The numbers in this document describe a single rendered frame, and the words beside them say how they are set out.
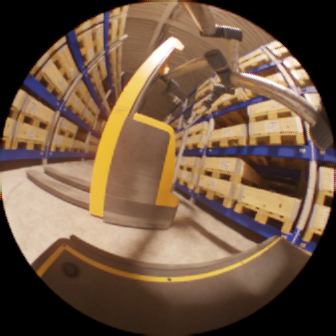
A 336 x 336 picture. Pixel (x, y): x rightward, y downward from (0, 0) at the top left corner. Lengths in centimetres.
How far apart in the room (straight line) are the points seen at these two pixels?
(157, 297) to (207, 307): 10
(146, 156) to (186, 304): 74
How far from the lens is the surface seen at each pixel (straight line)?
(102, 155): 78
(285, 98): 80
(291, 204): 126
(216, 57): 91
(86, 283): 24
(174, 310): 23
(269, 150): 145
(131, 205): 78
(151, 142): 72
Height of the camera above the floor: 57
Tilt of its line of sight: level
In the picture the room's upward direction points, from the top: 16 degrees clockwise
